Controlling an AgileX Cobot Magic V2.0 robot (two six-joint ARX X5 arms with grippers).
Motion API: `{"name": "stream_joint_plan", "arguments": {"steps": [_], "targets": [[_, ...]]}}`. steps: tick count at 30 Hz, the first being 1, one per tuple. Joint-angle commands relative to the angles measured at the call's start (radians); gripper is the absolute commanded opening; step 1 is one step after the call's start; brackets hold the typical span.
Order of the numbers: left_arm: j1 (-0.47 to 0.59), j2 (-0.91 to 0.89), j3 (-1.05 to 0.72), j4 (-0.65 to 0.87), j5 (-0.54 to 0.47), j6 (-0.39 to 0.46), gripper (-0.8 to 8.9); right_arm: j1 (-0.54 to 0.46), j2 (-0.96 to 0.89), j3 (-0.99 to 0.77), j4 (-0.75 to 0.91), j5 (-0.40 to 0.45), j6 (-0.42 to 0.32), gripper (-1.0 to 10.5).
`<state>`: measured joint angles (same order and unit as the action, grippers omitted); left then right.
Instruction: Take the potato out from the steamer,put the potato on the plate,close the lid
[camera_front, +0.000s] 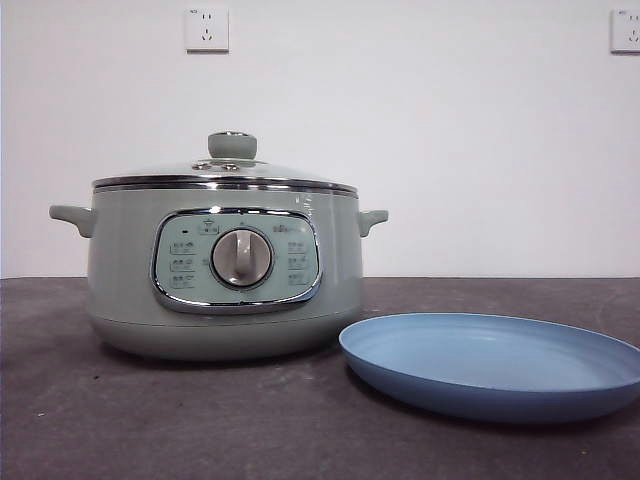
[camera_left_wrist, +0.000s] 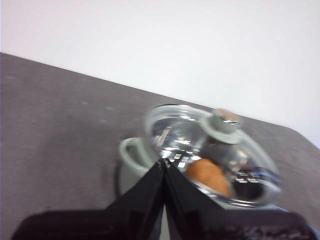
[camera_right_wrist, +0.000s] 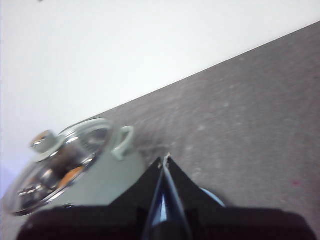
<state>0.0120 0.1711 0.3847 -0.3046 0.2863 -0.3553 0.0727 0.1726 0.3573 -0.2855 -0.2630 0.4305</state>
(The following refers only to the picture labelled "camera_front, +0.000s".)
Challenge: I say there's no blue round plate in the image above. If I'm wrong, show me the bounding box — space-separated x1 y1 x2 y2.
338 312 640 425

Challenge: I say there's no white wall socket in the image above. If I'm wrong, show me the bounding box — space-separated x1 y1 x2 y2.
609 8 640 55
185 6 231 54

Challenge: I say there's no glass lid with green knob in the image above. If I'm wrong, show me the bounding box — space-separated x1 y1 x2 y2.
92 130 359 194

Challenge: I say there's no pale green electric steamer pot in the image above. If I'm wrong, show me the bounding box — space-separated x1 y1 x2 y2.
48 183 390 362

